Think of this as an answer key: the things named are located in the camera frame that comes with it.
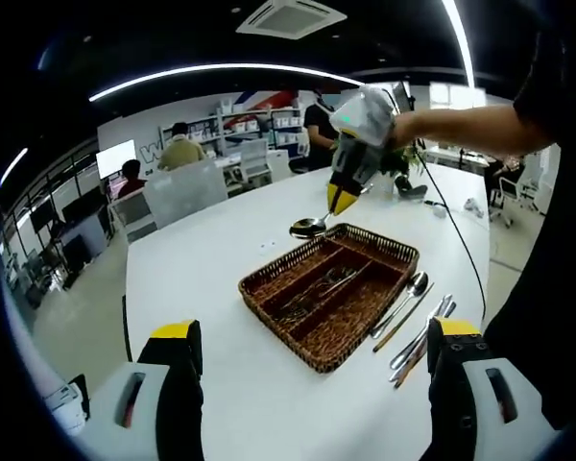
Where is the white shelf with boxes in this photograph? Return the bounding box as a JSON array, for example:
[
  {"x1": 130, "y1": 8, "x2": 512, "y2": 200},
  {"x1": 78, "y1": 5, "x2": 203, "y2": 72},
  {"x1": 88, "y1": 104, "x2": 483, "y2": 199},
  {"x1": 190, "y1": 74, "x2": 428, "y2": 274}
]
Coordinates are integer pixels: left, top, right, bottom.
[{"x1": 160, "y1": 93, "x2": 303, "y2": 159}]

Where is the LED strip ceiling light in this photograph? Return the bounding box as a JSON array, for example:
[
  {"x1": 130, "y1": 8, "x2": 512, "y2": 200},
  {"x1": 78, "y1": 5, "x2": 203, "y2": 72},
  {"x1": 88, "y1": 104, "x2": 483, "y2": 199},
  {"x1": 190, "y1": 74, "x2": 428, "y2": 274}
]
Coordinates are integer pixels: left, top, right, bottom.
[
  {"x1": 441, "y1": 0, "x2": 476, "y2": 87},
  {"x1": 88, "y1": 61, "x2": 366, "y2": 103}
]

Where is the grey and black device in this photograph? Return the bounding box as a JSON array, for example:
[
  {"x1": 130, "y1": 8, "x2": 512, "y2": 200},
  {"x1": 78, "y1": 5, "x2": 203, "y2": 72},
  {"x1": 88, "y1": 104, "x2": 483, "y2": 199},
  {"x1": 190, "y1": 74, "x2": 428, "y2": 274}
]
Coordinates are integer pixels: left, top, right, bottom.
[{"x1": 396, "y1": 175, "x2": 428, "y2": 198}]

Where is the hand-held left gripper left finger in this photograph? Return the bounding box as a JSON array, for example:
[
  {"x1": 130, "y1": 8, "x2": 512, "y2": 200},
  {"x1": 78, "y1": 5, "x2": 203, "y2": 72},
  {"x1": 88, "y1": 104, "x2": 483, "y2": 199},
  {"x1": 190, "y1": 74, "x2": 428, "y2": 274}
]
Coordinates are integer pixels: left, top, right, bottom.
[{"x1": 86, "y1": 319, "x2": 206, "y2": 461}]

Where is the white office desk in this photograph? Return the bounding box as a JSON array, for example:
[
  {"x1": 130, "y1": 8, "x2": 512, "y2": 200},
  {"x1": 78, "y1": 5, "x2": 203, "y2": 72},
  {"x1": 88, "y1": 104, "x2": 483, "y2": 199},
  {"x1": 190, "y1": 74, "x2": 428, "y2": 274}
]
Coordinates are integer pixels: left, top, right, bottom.
[{"x1": 220, "y1": 148, "x2": 290, "y2": 189}]

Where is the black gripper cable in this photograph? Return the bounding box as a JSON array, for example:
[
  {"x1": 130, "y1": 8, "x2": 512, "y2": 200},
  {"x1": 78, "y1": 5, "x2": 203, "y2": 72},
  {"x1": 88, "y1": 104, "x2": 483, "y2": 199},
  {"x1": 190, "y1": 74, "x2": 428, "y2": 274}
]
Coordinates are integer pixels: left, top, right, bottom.
[{"x1": 412, "y1": 138, "x2": 489, "y2": 332}]

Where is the silver metal fork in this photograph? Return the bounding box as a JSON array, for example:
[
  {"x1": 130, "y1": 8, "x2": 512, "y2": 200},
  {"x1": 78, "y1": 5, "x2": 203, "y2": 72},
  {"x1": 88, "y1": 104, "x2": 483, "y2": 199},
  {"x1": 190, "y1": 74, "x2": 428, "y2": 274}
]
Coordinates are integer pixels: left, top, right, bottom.
[
  {"x1": 292, "y1": 268, "x2": 361, "y2": 313},
  {"x1": 276, "y1": 268, "x2": 354, "y2": 322}
]

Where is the silver metal spoon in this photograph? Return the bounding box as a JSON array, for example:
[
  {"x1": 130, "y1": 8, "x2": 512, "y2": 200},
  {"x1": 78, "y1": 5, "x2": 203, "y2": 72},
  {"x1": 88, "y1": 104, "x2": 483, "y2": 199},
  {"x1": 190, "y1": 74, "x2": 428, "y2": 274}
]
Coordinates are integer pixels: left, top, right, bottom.
[
  {"x1": 370, "y1": 271, "x2": 429, "y2": 339},
  {"x1": 288, "y1": 184, "x2": 375, "y2": 240}
]

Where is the green leafy plant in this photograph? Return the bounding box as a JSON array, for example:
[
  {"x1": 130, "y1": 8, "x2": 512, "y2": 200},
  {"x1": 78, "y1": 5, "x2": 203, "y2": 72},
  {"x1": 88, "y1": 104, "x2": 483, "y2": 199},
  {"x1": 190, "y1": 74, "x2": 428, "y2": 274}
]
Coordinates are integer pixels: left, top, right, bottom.
[{"x1": 378, "y1": 143, "x2": 428, "y2": 179}]

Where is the brown wicker storage slot tray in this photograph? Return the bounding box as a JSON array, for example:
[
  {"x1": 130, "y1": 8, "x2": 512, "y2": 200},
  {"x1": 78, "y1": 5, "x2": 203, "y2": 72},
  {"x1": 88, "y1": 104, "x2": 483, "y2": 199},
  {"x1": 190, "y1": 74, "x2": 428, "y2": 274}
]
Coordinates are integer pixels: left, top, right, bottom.
[{"x1": 237, "y1": 222, "x2": 421, "y2": 375}]

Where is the ceiling air vent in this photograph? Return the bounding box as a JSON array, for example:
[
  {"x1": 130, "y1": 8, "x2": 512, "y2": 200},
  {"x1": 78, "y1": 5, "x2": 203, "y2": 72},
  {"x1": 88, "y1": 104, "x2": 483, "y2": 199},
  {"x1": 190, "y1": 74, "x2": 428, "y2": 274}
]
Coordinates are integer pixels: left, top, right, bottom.
[{"x1": 234, "y1": 0, "x2": 348, "y2": 40}]

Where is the white office chair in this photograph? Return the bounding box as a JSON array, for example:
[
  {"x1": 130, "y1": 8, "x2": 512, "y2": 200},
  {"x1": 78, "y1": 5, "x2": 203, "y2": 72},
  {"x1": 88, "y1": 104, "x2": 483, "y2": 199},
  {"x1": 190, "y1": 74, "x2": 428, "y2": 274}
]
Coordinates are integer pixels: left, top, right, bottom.
[{"x1": 489, "y1": 177, "x2": 540, "y2": 228}]

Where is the white mesh-back chair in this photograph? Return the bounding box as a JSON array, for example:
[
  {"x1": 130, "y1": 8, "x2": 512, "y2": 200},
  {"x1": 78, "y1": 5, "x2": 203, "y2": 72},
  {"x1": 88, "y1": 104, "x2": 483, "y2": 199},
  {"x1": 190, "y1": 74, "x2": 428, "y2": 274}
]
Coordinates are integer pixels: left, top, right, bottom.
[{"x1": 143, "y1": 159, "x2": 229, "y2": 231}]

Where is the person's body in black clothing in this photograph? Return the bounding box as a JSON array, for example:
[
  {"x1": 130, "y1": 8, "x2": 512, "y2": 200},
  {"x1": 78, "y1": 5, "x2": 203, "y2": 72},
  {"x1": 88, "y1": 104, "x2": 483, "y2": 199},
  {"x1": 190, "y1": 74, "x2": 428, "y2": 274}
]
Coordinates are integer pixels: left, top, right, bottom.
[{"x1": 479, "y1": 28, "x2": 576, "y2": 428}]

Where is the white wall screen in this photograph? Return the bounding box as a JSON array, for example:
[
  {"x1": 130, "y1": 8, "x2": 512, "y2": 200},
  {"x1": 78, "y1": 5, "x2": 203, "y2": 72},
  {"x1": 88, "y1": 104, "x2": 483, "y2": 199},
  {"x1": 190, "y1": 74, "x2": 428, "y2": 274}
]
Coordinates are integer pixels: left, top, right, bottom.
[{"x1": 95, "y1": 138, "x2": 137, "y2": 178}]

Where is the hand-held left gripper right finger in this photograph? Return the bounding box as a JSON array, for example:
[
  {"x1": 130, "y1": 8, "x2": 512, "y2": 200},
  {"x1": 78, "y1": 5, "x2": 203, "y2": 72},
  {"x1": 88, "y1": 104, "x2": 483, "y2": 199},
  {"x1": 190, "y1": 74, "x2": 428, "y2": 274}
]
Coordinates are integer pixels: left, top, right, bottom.
[{"x1": 424, "y1": 315, "x2": 561, "y2": 461}]

